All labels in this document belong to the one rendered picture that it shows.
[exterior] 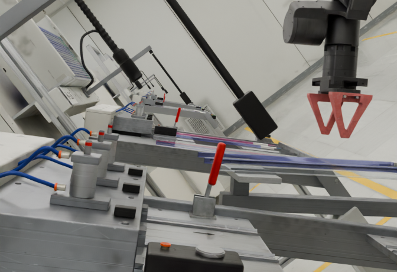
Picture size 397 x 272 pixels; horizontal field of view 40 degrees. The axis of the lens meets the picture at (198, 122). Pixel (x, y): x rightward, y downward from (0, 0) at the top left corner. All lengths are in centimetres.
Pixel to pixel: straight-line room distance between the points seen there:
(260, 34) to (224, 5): 70
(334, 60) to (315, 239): 30
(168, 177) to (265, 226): 437
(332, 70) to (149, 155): 76
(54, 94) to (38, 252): 111
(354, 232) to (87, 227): 51
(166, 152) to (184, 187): 363
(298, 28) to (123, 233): 57
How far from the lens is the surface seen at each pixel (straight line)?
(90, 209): 48
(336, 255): 86
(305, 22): 93
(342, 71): 95
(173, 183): 518
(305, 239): 84
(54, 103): 154
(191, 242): 65
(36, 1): 53
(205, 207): 77
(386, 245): 81
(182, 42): 823
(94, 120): 176
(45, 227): 44
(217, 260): 43
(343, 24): 96
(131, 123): 188
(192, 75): 821
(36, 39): 170
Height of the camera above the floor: 121
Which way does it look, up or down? 5 degrees down
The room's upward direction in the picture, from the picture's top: 37 degrees counter-clockwise
